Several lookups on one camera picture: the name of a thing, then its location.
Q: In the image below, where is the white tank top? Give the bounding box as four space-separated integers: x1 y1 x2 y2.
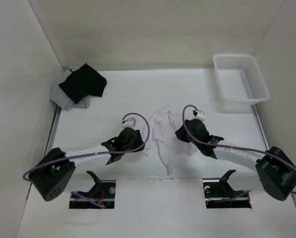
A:
142 106 197 175

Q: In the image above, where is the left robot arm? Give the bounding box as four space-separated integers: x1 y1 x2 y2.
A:
23 127 147 201

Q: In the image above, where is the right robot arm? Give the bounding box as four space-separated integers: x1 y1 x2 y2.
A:
175 118 296 201

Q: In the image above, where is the folded black tank top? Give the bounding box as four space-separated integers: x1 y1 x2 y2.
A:
59 63 107 104

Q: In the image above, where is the folded grey tank top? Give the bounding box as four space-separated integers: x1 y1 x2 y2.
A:
50 70 91 111

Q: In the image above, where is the white plastic basket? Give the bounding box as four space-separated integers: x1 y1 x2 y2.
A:
213 54 270 106

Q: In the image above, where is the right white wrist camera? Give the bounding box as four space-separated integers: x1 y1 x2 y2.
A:
193 110 206 122

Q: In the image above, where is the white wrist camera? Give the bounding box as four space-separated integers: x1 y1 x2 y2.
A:
193 110 206 122
122 118 136 130

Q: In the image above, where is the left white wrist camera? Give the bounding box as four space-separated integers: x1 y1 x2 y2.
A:
122 118 136 130

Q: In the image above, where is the left metal table rail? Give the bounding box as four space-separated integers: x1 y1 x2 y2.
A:
44 106 61 156

